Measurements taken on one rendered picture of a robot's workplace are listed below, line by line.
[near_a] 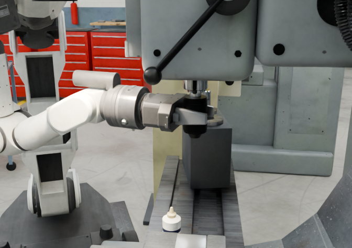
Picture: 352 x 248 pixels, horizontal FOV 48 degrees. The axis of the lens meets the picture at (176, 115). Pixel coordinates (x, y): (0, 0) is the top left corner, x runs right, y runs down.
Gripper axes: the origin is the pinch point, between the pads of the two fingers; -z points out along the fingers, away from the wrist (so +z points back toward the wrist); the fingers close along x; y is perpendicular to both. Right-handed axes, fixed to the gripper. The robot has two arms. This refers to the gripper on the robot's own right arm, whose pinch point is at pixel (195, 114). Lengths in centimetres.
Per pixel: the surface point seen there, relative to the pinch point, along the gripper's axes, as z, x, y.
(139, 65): 200, 407, 66
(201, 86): -1.6, -1.7, -5.8
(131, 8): 10.7, -4.9, -19.8
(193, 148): 9.5, 30.3, 19.5
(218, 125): 3.7, 35.5, 13.5
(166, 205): 13.3, 19.2, 32.6
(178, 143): 60, 162, 72
